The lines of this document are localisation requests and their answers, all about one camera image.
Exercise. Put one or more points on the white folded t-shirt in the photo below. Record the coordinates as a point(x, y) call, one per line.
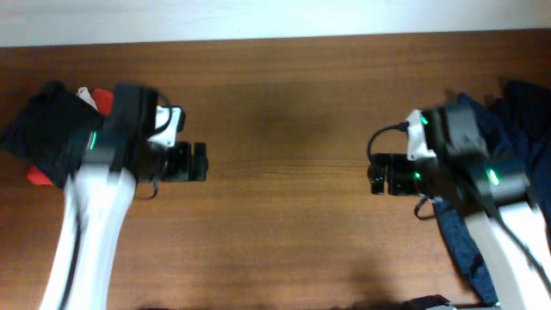
point(84, 94)

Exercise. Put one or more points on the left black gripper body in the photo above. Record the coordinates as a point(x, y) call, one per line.
point(172, 163)

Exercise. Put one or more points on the dark green Nike t-shirt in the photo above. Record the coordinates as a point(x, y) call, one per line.
point(42, 129)

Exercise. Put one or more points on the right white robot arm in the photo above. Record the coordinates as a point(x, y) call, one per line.
point(447, 160)

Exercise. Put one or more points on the red folded garment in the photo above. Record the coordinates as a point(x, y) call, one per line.
point(104, 101)

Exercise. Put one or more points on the navy blue trousers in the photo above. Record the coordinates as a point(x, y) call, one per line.
point(515, 125)

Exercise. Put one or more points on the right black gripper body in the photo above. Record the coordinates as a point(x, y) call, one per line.
point(403, 174)

